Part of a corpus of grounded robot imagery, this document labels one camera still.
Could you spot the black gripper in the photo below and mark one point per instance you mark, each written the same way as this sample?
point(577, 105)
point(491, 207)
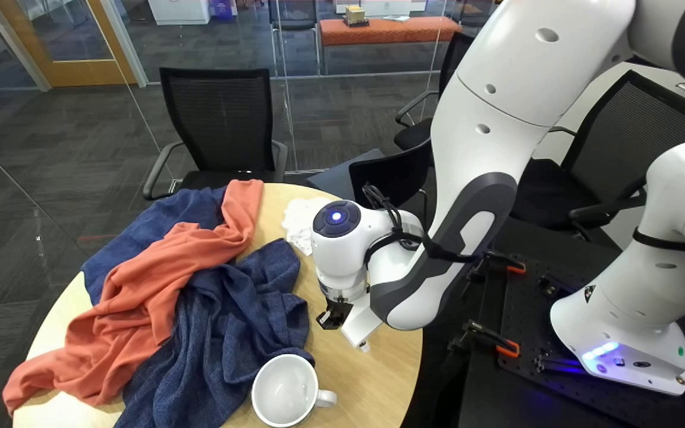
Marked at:
point(336, 301)

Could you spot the white Expo marker black cap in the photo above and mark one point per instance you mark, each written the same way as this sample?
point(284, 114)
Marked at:
point(359, 326)

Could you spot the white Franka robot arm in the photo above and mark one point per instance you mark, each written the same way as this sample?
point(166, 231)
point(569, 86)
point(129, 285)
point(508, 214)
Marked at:
point(516, 80)

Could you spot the white ceramic mug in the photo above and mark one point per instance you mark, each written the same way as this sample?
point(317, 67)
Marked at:
point(284, 391)

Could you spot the navy blue towel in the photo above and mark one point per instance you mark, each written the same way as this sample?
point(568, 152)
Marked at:
point(231, 325)

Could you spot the white crumpled tissue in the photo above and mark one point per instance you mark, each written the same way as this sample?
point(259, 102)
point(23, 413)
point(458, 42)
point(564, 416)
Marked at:
point(301, 221)

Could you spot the orange towel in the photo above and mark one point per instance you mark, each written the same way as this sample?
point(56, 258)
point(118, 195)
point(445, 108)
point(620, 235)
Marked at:
point(160, 294)

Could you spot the medium blue towel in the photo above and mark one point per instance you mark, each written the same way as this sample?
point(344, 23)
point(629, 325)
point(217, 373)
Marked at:
point(152, 227)

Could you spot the black office chair grey armrests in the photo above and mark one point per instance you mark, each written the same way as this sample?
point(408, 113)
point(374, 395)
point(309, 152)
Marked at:
point(214, 127)

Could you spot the black mesh office chair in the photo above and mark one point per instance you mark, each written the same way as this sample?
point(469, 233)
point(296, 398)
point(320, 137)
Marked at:
point(629, 134)
point(439, 102)

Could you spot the orange bench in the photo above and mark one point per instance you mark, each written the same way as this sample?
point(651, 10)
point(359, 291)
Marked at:
point(390, 30)

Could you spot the small object on bench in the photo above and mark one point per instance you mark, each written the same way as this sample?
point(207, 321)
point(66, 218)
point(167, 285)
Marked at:
point(356, 14)

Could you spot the white cabinet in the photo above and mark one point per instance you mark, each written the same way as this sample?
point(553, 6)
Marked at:
point(176, 10)

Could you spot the wooden door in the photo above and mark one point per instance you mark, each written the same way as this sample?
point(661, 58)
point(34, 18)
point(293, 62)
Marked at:
point(72, 39)

